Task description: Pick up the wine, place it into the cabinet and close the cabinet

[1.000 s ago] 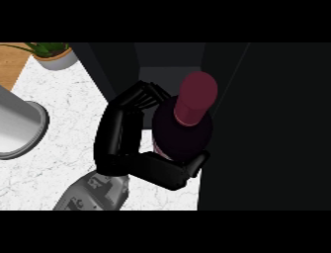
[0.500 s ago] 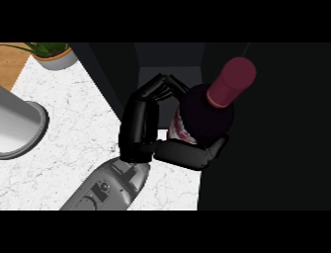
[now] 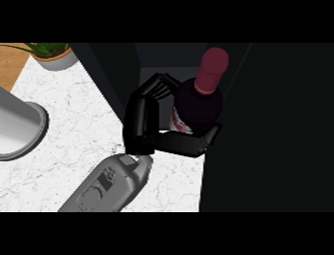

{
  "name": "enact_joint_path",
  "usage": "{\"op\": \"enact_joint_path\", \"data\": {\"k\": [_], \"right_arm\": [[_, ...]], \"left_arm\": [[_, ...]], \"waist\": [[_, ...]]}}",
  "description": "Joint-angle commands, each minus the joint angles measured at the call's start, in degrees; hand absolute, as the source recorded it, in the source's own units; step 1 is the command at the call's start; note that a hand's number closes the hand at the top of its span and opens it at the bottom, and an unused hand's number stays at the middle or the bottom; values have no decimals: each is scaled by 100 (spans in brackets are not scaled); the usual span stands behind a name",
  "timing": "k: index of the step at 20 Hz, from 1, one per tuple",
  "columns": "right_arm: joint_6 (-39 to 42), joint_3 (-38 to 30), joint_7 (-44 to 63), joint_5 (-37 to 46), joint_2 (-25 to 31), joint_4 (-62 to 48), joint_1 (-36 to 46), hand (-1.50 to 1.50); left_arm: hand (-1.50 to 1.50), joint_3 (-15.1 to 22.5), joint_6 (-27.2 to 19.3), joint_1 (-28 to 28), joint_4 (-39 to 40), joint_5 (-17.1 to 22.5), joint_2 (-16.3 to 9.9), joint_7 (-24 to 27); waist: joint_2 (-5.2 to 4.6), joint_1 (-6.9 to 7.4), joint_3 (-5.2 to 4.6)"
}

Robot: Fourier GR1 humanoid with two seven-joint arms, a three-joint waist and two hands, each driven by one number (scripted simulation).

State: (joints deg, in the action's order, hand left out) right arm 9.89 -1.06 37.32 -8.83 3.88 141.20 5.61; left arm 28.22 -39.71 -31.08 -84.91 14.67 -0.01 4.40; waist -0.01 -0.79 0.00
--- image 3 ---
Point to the dark wine bottle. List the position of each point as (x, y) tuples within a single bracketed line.
[(209, 68)]

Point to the dark cabinet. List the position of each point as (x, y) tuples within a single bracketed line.
[(110, 66)]

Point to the pale grey cylinder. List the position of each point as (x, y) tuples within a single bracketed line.
[(5, 119)]

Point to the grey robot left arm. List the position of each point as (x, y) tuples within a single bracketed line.
[(109, 186)]

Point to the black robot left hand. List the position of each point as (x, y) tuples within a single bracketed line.
[(140, 126)]

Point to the dark cabinet door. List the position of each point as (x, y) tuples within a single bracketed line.
[(282, 132)]

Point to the green plant in grey pot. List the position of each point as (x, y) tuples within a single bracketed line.
[(57, 59)]

